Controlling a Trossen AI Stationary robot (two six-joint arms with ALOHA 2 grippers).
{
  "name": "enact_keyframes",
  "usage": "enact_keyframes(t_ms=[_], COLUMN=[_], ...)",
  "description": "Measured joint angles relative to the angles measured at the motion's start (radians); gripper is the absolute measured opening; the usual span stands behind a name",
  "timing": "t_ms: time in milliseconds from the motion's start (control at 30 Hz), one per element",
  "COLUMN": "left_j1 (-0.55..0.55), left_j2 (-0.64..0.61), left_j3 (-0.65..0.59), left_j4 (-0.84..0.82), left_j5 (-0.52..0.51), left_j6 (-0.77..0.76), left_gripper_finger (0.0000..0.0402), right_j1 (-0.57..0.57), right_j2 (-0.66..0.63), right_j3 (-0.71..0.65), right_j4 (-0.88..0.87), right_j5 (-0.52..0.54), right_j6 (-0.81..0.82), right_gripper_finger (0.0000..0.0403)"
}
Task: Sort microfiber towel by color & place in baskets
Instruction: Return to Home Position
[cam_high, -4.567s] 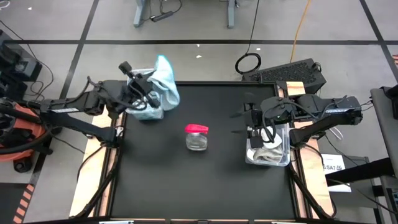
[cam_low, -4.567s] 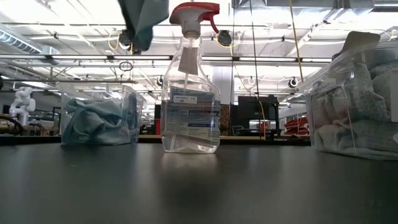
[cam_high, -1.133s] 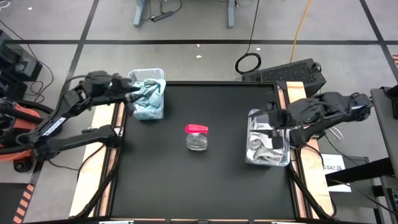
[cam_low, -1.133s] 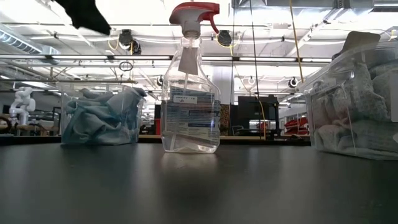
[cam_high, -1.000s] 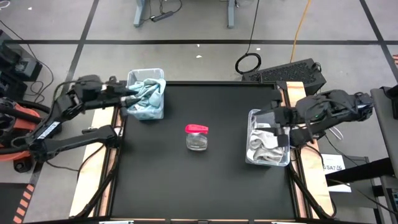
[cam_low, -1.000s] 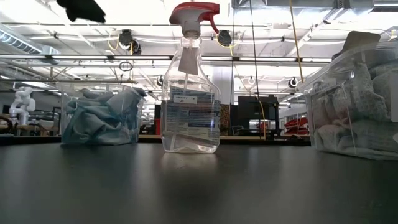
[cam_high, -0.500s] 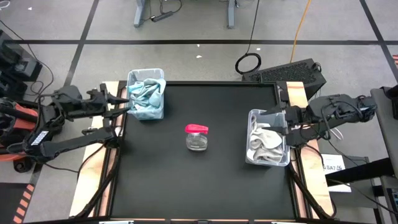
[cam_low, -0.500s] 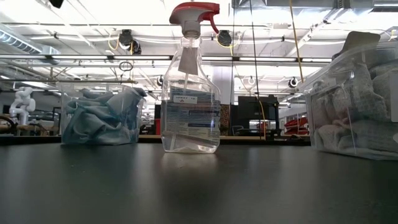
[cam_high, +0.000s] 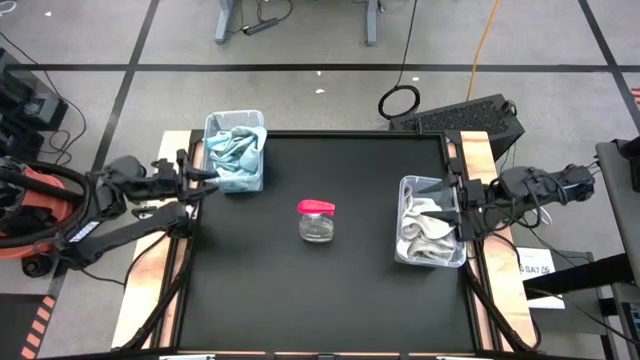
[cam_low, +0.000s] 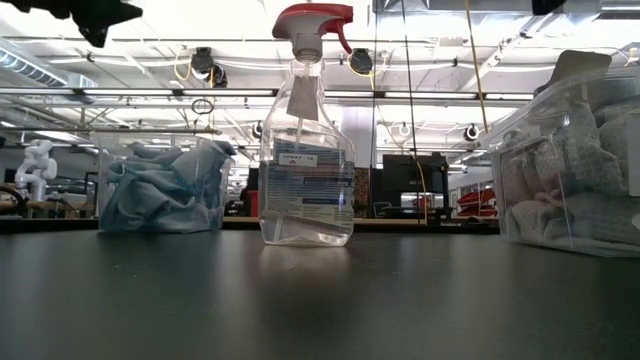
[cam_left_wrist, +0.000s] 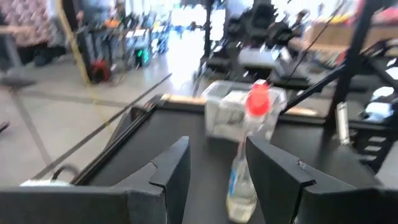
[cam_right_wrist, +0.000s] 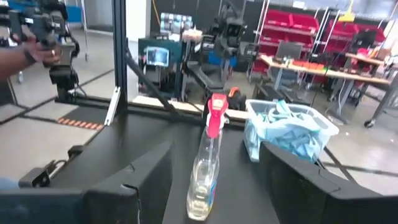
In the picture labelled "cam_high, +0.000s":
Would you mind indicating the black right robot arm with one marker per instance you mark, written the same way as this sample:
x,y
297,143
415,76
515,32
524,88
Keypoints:
x,y
530,187

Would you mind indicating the grey desk leg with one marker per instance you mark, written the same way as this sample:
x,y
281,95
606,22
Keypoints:
x,y
225,20
371,22

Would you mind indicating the wooden table side board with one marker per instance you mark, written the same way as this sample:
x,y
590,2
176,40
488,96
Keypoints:
x,y
505,280
150,280

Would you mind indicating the black power strip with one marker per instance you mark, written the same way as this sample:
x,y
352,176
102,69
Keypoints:
x,y
260,26

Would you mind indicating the clear plastic storage bin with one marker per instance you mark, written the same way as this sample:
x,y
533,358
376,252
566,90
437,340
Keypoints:
x,y
235,119
405,185

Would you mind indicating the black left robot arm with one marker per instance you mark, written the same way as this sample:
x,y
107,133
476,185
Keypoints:
x,y
125,235

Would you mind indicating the orange black vacuum cleaner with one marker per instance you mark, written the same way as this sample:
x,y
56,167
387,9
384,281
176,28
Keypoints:
x,y
30,210

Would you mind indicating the black stand beam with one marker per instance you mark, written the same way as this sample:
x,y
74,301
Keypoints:
x,y
575,277

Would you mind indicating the black equipment box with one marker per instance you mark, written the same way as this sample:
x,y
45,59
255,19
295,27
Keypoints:
x,y
25,105

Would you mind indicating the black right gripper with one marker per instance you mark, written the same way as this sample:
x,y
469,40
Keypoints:
x,y
470,200

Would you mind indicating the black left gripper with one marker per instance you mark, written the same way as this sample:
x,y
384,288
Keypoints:
x,y
172,175

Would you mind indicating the black diagonal frame strut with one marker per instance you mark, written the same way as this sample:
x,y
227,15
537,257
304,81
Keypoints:
x,y
492,310
160,305

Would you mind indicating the white printed paper sign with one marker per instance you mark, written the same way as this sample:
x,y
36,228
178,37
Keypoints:
x,y
537,265

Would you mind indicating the grey waffle microfiber towel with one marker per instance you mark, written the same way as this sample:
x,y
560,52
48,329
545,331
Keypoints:
x,y
425,220
425,250

